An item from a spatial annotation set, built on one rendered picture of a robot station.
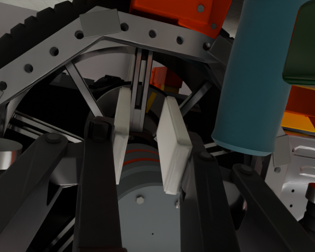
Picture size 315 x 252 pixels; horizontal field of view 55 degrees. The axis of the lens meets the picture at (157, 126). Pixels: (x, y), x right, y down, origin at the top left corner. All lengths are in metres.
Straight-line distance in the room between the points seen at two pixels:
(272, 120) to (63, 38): 0.31
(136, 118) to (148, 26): 0.19
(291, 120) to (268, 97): 0.66
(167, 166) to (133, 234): 0.23
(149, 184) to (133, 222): 0.05
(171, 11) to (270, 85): 0.19
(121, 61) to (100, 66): 0.33
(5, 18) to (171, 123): 4.99
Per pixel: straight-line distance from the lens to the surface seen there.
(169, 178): 0.15
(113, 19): 0.48
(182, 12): 0.49
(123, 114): 0.16
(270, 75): 0.41
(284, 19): 0.42
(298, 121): 1.08
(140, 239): 0.39
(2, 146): 0.28
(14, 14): 5.11
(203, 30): 0.51
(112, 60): 4.91
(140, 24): 0.48
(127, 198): 0.36
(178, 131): 0.15
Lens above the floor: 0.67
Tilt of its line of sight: 8 degrees up
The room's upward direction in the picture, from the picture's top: 169 degrees counter-clockwise
